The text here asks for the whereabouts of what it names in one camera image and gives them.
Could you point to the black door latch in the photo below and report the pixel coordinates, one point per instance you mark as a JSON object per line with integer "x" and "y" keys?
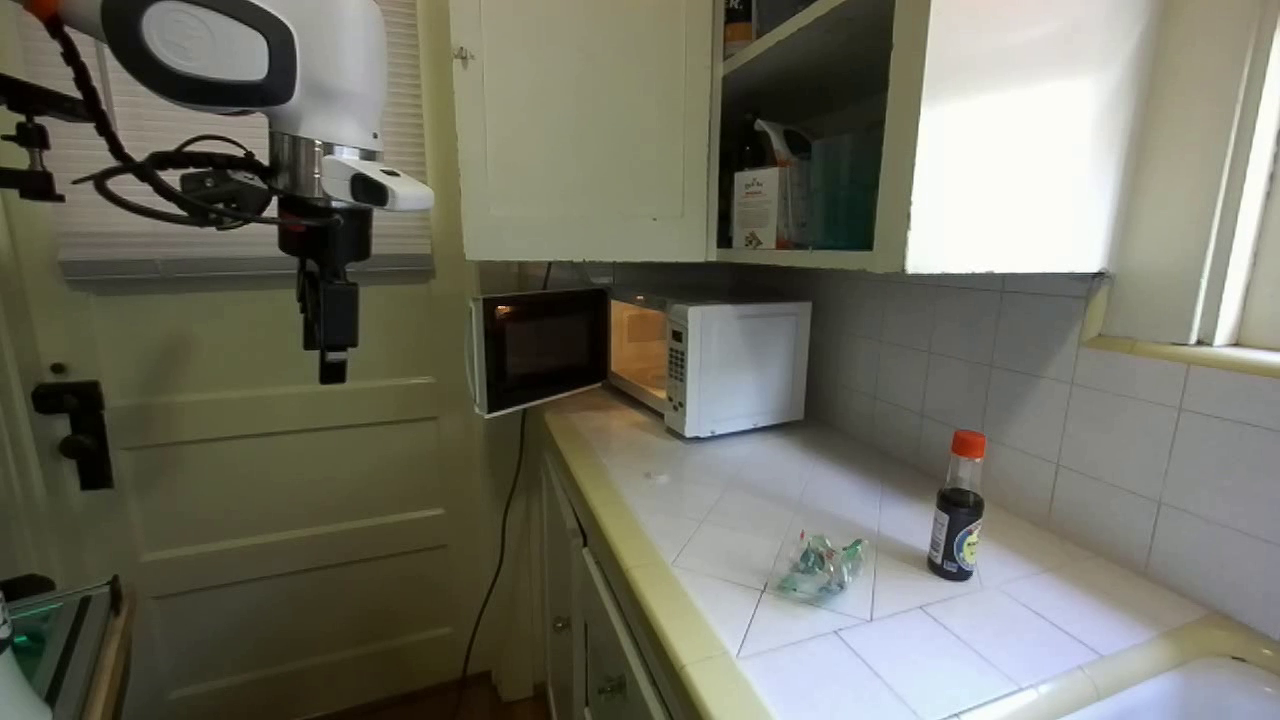
{"x": 77, "y": 426}

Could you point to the black-windowed microwave door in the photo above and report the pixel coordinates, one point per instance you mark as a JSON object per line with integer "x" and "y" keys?
{"x": 540, "y": 349}

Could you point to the teal drinking glass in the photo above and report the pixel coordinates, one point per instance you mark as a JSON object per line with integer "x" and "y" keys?
{"x": 842, "y": 195}

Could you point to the black camera clamp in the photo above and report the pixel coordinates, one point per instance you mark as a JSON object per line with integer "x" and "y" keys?
{"x": 31, "y": 140}

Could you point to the white sink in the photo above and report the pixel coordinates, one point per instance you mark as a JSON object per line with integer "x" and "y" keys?
{"x": 1185, "y": 695}

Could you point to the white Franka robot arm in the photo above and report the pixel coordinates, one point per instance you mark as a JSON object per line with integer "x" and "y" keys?
{"x": 335, "y": 62}

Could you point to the white printed carton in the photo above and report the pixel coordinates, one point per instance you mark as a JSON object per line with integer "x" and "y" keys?
{"x": 758, "y": 211}

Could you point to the glass-topped stand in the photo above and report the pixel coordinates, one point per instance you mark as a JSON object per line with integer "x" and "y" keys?
{"x": 62, "y": 642}

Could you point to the cream cupboard door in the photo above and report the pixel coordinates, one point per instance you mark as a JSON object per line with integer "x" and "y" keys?
{"x": 586, "y": 132}

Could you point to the cream panelled door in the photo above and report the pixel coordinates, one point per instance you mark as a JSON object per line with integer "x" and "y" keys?
{"x": 292, "y": 532}

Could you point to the cream base cabinet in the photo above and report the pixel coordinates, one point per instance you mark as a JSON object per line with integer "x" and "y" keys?
{"x": 595, "y": 642}

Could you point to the window frame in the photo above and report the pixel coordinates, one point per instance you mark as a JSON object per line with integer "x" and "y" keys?
{"x": 1243, "y": 174}

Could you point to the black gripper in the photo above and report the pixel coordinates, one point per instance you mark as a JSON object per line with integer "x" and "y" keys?
{"x": 324, "y": 282}

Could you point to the cream wall cupboard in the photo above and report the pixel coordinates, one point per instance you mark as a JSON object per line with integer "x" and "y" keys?
{"x": 1012, "y": 132}

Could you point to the white door blind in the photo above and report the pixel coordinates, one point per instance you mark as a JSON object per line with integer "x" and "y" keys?
{"x": 161, "y": 227}

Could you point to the crumpled green wrapper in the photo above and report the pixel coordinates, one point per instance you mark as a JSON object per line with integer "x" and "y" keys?
{"x": 817, "y": 564}

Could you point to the soy sauce bottle red cap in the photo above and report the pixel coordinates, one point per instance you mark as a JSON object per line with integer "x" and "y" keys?
{"x": 958, "y": 521}

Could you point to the white microwave oven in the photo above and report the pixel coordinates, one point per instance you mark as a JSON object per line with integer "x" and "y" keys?
{"x": 741, "y": 366}

